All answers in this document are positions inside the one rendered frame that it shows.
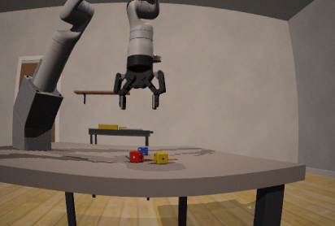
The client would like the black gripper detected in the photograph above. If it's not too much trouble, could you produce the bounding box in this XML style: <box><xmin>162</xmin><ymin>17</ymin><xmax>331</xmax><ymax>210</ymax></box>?
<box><xmin>113</xmin><ymin>54</ymin><xmax>166</xmax><ymax>110</ymax></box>

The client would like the yellow die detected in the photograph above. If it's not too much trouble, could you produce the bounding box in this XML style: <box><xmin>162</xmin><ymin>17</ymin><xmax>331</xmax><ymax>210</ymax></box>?
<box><xmin>154</xmin><ymin>153</ymin><xmax>168</xmax><ymax>164</ymax></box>

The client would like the blue die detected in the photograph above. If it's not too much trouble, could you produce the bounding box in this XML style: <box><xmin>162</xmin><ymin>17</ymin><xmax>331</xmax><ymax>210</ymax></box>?
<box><xmin>138</xmin><ymin>147</ymin><xmax>148</xmax><ymax>155</ymax></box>

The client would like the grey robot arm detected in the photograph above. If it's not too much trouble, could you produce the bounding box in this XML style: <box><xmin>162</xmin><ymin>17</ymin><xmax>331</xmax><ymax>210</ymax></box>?
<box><xmin>31</xmin><ymin>0</ymin><xmax>161</xmax><ymax>93</ymax></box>

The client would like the red die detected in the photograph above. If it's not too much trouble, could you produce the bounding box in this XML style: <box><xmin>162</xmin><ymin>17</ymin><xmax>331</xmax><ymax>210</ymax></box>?
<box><xmin>130</xmin><ymin>151</ymin><xmax>144</xmax><ymax>163</ymax></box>

